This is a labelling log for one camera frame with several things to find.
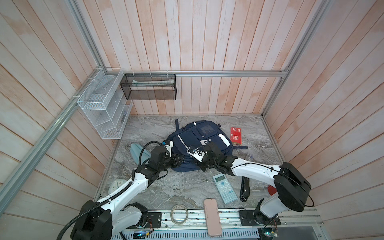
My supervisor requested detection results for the navy blue student backpack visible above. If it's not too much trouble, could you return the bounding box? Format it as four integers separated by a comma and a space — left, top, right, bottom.
167, 120, 248, 172

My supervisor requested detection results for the red card box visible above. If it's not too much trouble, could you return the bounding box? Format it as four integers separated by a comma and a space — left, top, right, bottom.
230, 127, 242, 146

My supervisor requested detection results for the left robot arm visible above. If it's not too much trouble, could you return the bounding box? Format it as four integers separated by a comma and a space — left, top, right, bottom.
57, 143, 184, 240

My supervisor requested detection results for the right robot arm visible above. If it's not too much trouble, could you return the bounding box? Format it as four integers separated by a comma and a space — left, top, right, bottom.
194, 143, 312, 225

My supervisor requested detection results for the light blue calculator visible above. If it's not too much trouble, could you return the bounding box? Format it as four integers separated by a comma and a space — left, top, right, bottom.
213, 174, 238, 204

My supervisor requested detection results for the black stapler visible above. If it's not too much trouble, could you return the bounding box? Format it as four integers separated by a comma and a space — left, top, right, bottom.
240, 177, 250, 202

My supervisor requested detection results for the mint alarm clock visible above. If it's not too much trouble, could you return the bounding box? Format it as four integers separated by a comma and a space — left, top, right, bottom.
108, 179, 127, 194

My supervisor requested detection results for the clear tape roll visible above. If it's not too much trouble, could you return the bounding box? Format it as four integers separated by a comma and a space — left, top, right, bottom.
170, 204, 189, 225

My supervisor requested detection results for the red pen holder cup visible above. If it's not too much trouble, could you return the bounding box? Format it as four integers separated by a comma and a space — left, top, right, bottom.
267, 185, 277, 196

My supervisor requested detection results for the pink pencil case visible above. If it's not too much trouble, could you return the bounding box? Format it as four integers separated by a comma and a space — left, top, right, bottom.
204, 199, 223, 237

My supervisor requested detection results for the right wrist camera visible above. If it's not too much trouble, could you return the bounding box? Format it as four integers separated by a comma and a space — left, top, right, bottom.
187, 146, 206, 162

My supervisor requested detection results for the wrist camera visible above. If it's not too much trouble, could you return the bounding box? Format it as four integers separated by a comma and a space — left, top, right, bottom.
187, 146, 206, 162
163, 140, 174, 158

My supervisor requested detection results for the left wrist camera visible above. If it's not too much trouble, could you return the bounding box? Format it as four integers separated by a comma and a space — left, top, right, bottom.
163, 140, 174, 158

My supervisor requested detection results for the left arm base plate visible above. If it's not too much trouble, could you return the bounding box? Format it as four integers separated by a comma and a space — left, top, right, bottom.
140, 212, 162, 229

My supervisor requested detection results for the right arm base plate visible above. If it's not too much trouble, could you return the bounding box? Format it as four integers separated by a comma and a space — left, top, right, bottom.
238, 208, 281, 227

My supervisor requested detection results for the black mesh wall basket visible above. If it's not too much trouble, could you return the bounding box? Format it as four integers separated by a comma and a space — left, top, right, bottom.
120, 73, 177, 101

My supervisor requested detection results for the white wire mesh shelf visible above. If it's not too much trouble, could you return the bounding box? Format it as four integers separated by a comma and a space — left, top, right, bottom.
78, 68, 133, 140

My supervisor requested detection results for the aluminium mounting rail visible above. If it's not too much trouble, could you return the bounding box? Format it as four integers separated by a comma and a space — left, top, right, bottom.
110, 208, 330, 240

